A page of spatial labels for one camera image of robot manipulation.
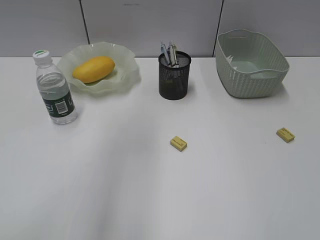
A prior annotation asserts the clear plastic water bottle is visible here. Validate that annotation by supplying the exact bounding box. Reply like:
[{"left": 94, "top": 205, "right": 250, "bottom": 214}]
[{"left": 32, "top": 49, "right": 77, "bottom": 125}]

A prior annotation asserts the blue clip grey grip pen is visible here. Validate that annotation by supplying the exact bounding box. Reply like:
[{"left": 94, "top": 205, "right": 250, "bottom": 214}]
[{"left": 160, "top": 41, "right": 170, "bottom": 66}]

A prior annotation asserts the yellow mango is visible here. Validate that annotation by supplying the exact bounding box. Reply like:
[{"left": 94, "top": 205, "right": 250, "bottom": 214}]
[{"left": 72, "top": 56, "right": 116, "bottom": 84}]

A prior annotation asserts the white waste paper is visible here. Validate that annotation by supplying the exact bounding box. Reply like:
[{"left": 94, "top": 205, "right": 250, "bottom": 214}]
[{"left": 226, "top": 55, "right": 237, "bottom": 70}]

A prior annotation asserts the beige grip white pen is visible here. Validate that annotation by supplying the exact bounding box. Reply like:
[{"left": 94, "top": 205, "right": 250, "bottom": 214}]
[{"left": 167, "top": 45, "right": 175, "bottom": 66}]

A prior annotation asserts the grey grip white pen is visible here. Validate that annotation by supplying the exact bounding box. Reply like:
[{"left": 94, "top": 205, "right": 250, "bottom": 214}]
[{"left": 169, "top": 40, "right": 179, "bottom": 68}]

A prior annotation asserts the pale green wavy plate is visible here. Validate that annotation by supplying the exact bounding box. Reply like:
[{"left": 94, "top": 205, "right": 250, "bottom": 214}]
[{"left": 57, "top": 41, "right": 141, "bottom": 95}]

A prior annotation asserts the yellow eraser with label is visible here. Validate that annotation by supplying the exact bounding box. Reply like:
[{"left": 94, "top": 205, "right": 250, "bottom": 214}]
[{"left": 170, "top": 136, "right": 188, "bottom": 152}]

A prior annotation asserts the black mesh pen holder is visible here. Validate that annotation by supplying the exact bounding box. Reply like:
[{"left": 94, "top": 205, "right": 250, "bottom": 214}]
[{"left": 158, "top": 51, "right": 192, "bottom": 100}]

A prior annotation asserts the pale green plastic basket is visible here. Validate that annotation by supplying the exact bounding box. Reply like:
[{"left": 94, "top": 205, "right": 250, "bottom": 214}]
[{"left": 215, "top": 29, "right": 290, "bottom": 99}]

